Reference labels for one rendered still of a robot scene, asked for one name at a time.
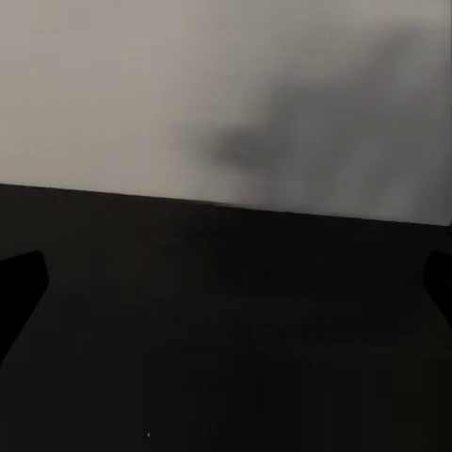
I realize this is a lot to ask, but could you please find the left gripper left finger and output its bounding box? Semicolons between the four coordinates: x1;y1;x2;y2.
0;250;49;363

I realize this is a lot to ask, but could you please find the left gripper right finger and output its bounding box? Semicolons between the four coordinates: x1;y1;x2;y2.
422;250;452;327

